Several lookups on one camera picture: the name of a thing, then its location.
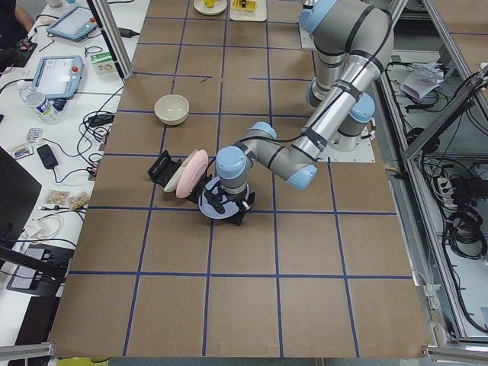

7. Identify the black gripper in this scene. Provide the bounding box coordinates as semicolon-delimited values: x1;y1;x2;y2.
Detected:
224;190;252;210

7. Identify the blue plate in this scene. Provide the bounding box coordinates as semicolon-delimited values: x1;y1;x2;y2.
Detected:
198;177;255;226

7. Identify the striped bread roll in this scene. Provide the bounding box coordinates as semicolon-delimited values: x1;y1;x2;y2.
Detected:
232;0;258;12

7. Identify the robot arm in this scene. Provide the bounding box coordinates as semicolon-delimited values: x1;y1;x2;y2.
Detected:
201;1;393;213

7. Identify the pink plate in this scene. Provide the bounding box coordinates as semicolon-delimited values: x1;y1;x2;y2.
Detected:
176;149;208;198

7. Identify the cream white plate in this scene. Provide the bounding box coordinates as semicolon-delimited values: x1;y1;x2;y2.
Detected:
163;149;198;192

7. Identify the black plate rack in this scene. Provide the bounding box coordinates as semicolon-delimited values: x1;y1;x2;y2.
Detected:
147;149;255;227

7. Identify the white plate with lemon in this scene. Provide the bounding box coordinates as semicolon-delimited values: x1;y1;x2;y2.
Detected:
193;0;227;16

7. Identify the cream ceramic bowl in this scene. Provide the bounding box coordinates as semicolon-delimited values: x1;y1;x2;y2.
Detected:
154;95;190;126

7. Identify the white rectangular tray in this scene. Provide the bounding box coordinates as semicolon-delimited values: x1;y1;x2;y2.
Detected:
230;0;267;22

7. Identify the green white box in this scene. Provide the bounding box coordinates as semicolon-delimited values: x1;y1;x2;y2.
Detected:
90;52;116;75

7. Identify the black power adapter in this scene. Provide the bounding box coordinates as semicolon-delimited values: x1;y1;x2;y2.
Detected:
37;144;58;169

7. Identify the plastic water bottle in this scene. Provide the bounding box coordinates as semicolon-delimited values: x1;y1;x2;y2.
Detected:
19;84;59;125

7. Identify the near teach pendant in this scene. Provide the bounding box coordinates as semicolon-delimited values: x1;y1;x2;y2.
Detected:
33;55;84;100

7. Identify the teach pendant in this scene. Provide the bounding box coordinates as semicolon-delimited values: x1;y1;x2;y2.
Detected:
33;55;84;100
47;6;97;41

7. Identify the far teach pendant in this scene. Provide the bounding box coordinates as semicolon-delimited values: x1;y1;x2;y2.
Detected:
47;6;97;41

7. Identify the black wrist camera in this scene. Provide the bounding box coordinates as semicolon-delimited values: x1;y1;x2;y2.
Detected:
204;185;226;215

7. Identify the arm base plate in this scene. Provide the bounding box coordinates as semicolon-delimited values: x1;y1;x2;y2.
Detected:
299;25;316;50
318;116;376;163

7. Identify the aluminium frame post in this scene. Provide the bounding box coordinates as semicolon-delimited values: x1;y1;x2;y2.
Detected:
86;0;134;80

